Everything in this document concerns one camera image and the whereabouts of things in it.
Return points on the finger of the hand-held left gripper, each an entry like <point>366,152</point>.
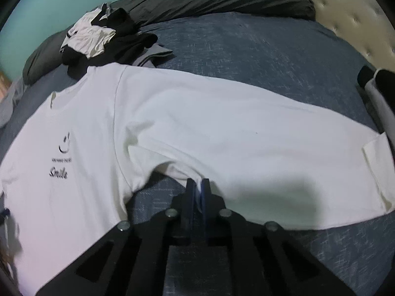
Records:
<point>5,213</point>

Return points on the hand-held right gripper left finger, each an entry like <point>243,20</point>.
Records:
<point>190,212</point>

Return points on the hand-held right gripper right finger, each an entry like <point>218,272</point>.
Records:
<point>206,212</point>

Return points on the white long-sleeve shirt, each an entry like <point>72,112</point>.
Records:
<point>216,123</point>

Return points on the pile of unfolded clothes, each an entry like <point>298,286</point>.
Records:
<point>123,46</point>

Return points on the light grey blanket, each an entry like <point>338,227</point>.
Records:
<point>10,104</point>

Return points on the white garment with black trim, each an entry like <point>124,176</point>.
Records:
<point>89,38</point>

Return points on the folded grey garment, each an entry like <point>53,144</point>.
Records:
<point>381,108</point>

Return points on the small grey cloth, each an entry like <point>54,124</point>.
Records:
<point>106,9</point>

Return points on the folded black garment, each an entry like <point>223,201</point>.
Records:
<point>385,81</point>

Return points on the cream tufted headboard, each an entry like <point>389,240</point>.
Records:
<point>348,9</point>

